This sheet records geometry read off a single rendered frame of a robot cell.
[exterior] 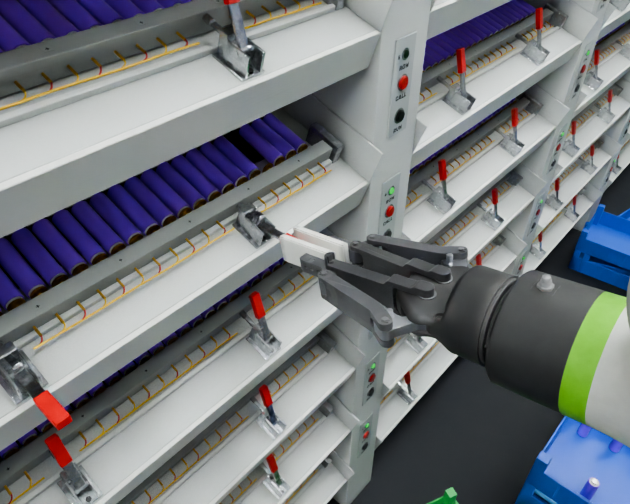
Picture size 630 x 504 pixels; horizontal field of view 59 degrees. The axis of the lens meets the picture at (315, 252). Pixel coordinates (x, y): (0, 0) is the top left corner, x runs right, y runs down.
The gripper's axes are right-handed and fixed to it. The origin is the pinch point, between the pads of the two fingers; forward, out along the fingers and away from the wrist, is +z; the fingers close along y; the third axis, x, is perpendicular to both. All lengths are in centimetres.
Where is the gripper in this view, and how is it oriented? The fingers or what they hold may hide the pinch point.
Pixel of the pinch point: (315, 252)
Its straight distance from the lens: 55.4
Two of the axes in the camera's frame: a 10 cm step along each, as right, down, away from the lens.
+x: -1.4, -8.4, -5.3
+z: -7.3, -2.7, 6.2
